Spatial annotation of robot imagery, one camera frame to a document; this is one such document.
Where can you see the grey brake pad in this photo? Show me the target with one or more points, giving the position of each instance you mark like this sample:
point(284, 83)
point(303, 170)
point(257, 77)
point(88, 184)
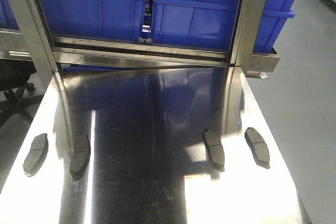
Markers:
point(36, 155)
point(80, 158)
point(215, 150)
point(258, 147)

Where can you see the right blue plastic bin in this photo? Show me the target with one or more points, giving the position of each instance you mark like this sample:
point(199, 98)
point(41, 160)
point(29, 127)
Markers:
point(210, 23)

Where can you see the blue plastic bin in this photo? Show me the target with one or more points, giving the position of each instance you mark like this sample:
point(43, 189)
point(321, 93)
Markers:
point(115, 19)
point(210, 23)

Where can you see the left blue plastic bin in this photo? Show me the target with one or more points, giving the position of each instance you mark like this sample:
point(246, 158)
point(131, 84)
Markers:
point(115, 19)

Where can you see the black office chair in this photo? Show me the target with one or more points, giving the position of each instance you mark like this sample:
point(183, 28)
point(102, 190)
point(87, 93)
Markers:
point(14, 81)

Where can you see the stainless steel shelf frame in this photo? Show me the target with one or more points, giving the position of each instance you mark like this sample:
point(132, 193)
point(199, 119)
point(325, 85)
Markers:
point(33, 41)

